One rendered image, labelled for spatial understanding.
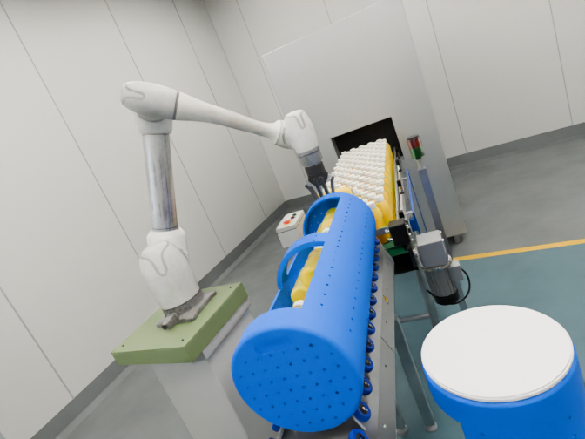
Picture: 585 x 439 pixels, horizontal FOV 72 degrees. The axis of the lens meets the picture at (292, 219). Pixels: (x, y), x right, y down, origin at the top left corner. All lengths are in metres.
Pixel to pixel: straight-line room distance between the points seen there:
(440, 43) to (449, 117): 0.89
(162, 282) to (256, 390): 0.65
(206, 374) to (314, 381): 0.67
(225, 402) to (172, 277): 0.47
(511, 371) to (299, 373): 0.40
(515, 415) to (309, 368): 0.37
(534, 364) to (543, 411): 0.08
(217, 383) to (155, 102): 0.97
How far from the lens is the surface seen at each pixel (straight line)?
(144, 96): 1.48
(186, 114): 1.49
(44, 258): 3.76
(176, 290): 1.48
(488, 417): 0.87
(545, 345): 0.93
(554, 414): 0.89
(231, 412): 1.58
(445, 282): 1.93
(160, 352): 1.44
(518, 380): 0.87
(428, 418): 2.16
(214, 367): 1.48
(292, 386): 0.92
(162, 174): 1.63
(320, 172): 1.60
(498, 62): 5.56
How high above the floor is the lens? 1.63
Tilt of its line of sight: 16 degrees down
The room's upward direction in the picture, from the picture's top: 22 degrees counter-clockwise
